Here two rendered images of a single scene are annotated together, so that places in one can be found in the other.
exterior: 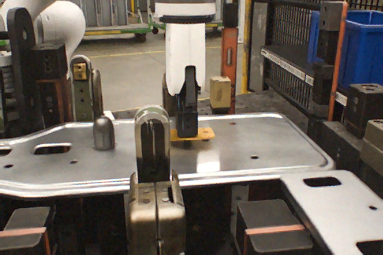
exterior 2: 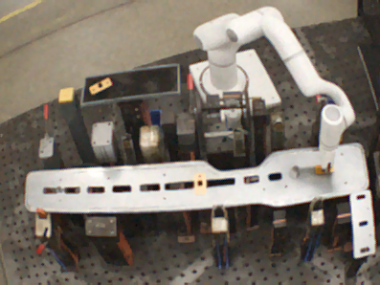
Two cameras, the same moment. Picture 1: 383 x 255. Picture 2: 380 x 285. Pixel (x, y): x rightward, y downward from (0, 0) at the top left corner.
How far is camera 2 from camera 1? 1.74 m
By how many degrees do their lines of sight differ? 37
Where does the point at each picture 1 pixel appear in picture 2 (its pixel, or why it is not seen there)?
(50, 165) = (279, 189)
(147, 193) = (315, 216)
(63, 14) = not seen: hidden behind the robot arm
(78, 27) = not seen: hidden behind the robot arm
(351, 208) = (363, 209)
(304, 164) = (359, 186)
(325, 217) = (356, 213)
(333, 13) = not seen: outside the picture
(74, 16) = not seen: hidden behind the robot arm
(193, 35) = (331, 155)
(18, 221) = (277, 217)
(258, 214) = (342, 209)
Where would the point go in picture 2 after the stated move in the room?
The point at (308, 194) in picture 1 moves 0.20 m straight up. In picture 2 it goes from (355, 204) to (364, 177)
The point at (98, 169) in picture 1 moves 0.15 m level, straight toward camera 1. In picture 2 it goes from (296, 191) to (303, 226)
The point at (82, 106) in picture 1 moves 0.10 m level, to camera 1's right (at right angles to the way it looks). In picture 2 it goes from (279, 140) to (303, 142)
